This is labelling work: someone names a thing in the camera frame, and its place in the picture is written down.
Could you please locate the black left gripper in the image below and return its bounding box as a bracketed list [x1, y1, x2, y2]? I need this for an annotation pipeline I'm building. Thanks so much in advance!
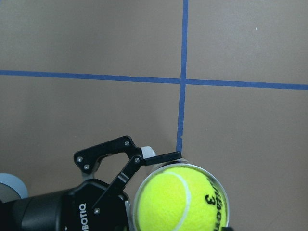
[0, 136, 156, 231]

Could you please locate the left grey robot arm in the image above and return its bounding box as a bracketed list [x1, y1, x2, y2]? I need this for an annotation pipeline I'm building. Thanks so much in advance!
[0, 136, 181, 231]

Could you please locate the clear tennis ball can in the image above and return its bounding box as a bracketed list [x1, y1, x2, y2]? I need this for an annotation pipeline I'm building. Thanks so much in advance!
[131, 157, 231, 231]

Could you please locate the yellow tennis ball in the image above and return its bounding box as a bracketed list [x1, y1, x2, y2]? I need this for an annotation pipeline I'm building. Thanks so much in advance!
[137, 166, 228, 231]

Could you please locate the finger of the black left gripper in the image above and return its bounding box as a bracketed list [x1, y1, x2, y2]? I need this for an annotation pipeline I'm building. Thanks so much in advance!
[92, 151, 181, 215]

